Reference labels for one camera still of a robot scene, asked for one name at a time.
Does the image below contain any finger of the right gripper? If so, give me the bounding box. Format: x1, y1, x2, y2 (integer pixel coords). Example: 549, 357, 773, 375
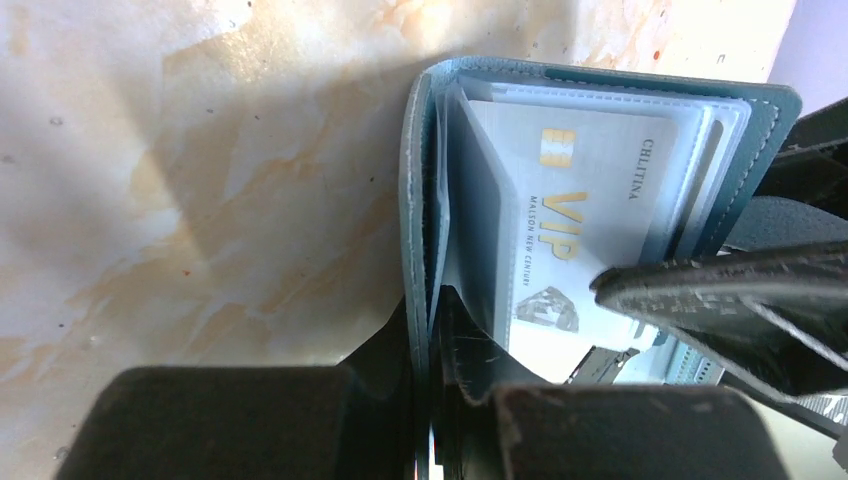
590, 241, 847, 401

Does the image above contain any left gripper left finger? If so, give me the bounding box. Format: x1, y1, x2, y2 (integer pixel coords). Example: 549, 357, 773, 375
57, 301, 427, 479

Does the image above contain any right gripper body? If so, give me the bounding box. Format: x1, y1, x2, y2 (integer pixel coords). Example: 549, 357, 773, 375
722, 99, 847, 259

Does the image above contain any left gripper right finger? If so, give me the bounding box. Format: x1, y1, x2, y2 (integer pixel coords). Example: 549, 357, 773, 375
495, 386, 788, 479

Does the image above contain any silver VIP card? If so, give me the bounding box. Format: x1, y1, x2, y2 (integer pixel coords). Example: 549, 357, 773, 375
470, 100, 678, 353

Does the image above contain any blue card holder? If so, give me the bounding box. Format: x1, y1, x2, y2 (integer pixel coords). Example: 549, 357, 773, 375
399, 55, 804, 399

